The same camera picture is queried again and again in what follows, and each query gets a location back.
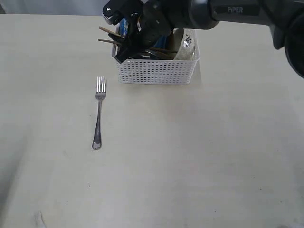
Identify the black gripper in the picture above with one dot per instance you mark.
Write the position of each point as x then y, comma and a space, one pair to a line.
145, 28

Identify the brown wooden chopstick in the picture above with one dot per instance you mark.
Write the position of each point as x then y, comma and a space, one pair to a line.
151, 48
110, 32

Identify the silver metal fork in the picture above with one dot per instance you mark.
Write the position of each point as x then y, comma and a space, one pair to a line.
100, 95

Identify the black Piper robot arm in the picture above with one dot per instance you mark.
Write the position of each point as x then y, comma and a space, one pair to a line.
285, 18

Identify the blue Lays chips bag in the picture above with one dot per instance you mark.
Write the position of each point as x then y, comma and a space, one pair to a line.
123, 27

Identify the brown wooden plate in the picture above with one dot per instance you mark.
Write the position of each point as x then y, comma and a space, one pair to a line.
170, 42

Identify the grey speckled ceramic bowl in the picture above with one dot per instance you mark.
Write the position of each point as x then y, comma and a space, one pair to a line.
184, 44

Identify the white perforated plastic basket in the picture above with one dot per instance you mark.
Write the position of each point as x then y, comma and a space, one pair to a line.
159, 72

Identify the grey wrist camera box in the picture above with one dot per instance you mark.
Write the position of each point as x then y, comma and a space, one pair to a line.
115, 10

